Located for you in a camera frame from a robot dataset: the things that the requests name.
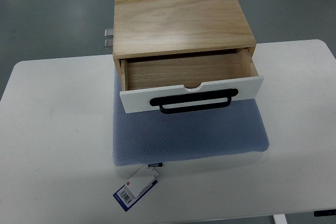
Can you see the black drawer handle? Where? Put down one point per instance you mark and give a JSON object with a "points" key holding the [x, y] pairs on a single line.
{"points": [[194, 97]]}

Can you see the white top drawer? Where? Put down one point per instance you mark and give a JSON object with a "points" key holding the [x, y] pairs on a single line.
{"points": [[145, 78]]}

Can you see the wooden drawer cabinet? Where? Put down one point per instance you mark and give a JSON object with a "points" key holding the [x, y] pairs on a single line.
{"points": [[146, 28]]}

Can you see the blue mesh cushion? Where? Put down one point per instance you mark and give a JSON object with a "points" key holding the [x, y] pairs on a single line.
{"points": [[153, 137]]}

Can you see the white blue paper tag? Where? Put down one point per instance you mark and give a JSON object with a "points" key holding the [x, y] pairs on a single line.
{"points": [[136, 187]]}

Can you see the white table leg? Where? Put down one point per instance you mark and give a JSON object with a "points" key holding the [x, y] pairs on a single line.
{"points": [[280, 219]]}

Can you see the black table control panel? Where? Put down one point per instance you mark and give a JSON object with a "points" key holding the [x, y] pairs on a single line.
{"points": [[324, 213]]}

